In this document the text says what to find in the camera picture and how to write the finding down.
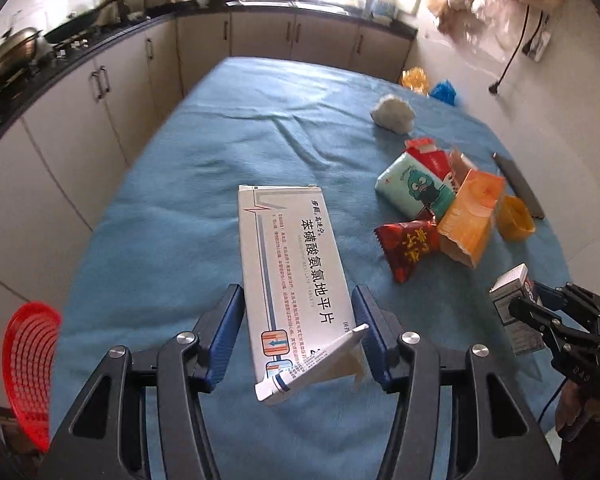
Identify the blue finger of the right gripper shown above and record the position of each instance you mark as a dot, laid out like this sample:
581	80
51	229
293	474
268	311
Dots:
556	298
541	320

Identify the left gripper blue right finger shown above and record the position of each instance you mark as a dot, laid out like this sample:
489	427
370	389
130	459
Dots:
493	432

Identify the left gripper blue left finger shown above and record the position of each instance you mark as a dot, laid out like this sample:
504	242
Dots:
104	434

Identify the grey white cigarette box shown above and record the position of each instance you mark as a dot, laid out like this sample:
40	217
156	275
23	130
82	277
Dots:
511	289

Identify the yellow plastic bowl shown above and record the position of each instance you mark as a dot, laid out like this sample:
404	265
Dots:
513	221

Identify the orange ointment carton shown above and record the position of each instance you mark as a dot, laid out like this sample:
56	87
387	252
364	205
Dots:
466	226

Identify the white ointment tube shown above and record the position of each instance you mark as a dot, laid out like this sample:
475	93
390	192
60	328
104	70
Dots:
340	358

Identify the dark red snack bag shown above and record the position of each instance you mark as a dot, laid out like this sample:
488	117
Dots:
405	244

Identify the white medicine box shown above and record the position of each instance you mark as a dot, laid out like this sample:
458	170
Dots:
296	294

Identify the teal cartoon tissue pack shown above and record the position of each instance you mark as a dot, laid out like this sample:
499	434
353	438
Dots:
414	189

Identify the red white torn carton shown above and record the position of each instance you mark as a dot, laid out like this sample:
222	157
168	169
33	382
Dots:
428	154

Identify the person's right hand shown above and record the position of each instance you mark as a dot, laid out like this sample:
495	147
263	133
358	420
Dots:
575	409

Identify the red plastic mesh basket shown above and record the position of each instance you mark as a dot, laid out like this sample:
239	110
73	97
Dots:
28	352

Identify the blue plastic bag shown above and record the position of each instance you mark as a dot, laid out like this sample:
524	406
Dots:
444	92

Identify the yellow plastic bag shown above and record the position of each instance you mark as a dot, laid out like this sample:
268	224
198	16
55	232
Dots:
416	80

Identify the lidded steel wok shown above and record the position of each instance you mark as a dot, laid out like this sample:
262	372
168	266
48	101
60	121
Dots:
17	51

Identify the black frying pan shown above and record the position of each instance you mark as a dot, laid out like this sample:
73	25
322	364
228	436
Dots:
78	24

